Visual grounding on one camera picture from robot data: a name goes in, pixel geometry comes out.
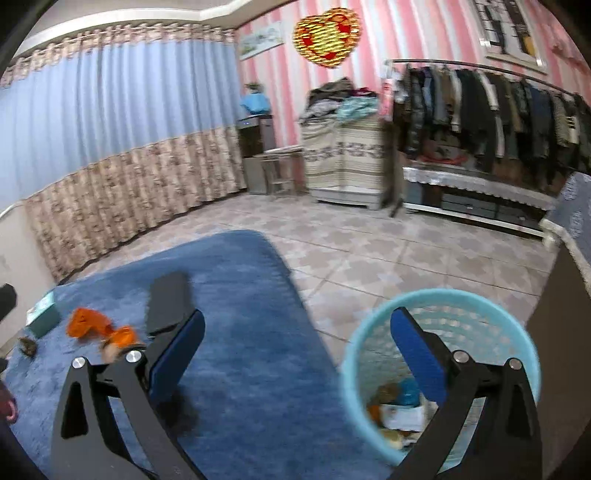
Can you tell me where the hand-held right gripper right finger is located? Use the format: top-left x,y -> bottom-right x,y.
390,307 -> 542,480

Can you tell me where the black smartphone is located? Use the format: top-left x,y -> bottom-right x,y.
144,271 -> 194,339

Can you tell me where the small teal box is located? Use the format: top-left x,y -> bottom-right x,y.
26,298 -> 62,337

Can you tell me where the blue and floral curtain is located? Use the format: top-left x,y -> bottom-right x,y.
0,25 -> 247,284

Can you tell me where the blue knitted blanket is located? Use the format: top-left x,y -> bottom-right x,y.
0,229 -> 398,480

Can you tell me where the blue fringed patterned cloth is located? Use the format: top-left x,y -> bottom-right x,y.
540,172 -> 591,291

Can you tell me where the blue plastic wrapper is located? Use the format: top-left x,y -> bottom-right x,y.
399,379 -> 422,407

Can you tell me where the light blue plastic waste basket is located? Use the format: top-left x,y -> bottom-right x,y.
340,288 -> 540,480

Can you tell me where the blue cloth cover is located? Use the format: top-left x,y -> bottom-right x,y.
240,91 -> 272,116

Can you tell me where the metal clothes rack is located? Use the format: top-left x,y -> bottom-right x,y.
383,58 -> 591,217

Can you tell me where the landscape wall picture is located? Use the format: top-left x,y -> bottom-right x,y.
238,21 -> 284,61

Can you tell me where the small orange wrapper piece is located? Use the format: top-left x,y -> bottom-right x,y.
110,325 -> 139,350

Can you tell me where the low dark cabinet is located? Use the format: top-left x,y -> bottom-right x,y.
402,166 -> 557,238

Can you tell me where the pink hanging bag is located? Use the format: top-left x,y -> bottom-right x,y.
378,76 -> 395,121

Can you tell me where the red gold wall ornament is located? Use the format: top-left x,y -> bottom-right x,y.
293,7 -> 362,70

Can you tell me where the pile of folded clothes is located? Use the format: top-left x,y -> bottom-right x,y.
300,78 -> 382,121

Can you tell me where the beige patterned cover cloth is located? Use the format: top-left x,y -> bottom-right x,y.
301,115 -> 389,192

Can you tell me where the dark brown cabinet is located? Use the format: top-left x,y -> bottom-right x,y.
524,244 -> 591,480

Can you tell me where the framed wall picture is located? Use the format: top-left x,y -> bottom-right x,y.
478,0 -> 550,75

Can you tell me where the white lace cloth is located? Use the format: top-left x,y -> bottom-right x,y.
402,165 -> 559,210

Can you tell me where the red cloth item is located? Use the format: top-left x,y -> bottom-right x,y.
418,150 -> 469,168

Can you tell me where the metal frame chair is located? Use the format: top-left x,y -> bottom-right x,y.
259,145 -> 305,195

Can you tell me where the person's left hand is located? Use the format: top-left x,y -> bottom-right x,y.
0,383 -> 20,423

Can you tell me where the white cabinet base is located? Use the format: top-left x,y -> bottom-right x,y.
311,185 -> 384,210

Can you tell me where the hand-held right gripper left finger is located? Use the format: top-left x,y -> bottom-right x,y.
50,308 -> 208,480

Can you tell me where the row of hanging clothes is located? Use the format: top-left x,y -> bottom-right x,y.
397,65 -> 591,185

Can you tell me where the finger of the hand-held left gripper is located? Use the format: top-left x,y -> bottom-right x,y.
0,284 -> 18,324

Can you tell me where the white tissue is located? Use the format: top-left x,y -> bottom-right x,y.
383,404 -> 437,432

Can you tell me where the grey water dispenser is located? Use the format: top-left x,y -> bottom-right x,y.
237,115 -> 277,195

